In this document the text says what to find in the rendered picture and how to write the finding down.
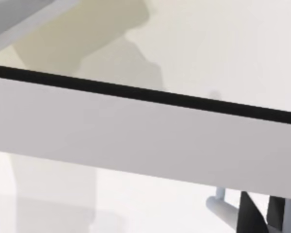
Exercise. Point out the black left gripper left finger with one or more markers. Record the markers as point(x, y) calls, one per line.
point(249, 216)

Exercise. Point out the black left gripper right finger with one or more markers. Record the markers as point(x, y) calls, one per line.
point(277, 211)

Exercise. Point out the grey metal table frame tube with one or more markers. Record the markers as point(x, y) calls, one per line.
point(220, 206)

